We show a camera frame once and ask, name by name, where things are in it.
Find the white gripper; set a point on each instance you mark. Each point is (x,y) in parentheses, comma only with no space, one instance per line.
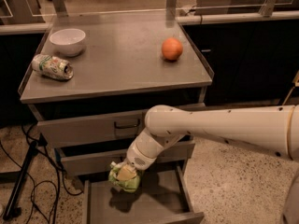
(137,160)

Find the green jalapeno chip bag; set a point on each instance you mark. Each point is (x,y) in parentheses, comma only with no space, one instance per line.
(128,186)

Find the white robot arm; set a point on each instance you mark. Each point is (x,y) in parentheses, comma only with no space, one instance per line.
(274,128)

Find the bottom drawer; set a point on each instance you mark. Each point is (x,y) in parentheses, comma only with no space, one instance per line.
(162,198)

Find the drawer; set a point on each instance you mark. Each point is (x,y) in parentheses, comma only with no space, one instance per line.
(92,129)
(96,158)
(162,198)

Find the middle drawer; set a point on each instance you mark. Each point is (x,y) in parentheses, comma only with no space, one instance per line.
(96,158)

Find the top drawer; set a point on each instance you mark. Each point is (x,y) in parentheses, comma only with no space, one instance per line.
(92,129)

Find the grey metal drawer cabinet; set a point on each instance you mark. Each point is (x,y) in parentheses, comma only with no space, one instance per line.
(121,69)

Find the black tripod leg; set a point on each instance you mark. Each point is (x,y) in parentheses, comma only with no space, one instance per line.
(11,204)

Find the orange fruit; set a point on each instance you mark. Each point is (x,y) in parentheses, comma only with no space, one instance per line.
(172,49)

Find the crushed green soda can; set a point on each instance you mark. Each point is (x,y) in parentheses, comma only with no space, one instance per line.
(52,66)

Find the white ceramic bowl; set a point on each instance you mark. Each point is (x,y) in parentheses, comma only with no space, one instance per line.
(69,42)

